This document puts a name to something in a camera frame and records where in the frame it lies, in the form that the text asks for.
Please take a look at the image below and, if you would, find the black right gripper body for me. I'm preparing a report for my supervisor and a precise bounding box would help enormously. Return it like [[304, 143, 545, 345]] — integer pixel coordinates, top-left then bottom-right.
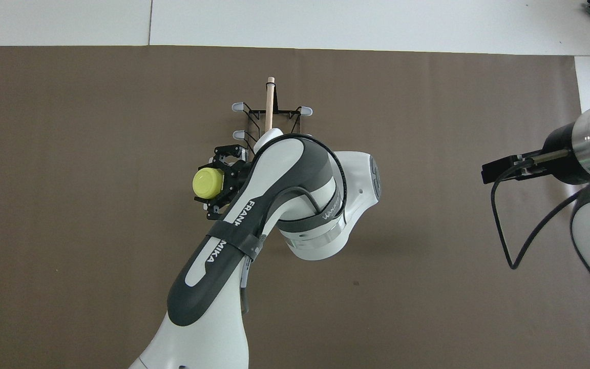
[[545, 123, 590, 186]]

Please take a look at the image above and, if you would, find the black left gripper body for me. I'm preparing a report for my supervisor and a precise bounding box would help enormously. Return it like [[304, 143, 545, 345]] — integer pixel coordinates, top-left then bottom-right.
[[222, 159, 255, 207]]

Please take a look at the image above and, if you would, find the yellow plastic cup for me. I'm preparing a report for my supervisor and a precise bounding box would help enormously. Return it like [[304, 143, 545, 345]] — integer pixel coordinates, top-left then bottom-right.
[[193, 168, 225, 200]]

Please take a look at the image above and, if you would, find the brown table mat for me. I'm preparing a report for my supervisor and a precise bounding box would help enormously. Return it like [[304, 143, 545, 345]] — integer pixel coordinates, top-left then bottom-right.
[[0, 45, 590, 369]]

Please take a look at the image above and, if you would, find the black wire cup rack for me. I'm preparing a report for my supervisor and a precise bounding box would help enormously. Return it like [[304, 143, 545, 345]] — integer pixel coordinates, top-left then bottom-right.
[[231, 77, 314, 154]]

